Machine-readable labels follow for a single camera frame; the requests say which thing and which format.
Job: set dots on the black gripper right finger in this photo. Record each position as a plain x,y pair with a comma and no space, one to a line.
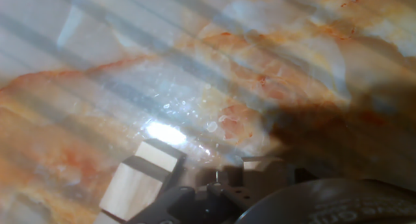
302,176

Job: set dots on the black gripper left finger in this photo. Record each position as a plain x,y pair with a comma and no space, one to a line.
208,203

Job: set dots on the orange marble pattern sheet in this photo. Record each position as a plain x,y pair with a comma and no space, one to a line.
97,87

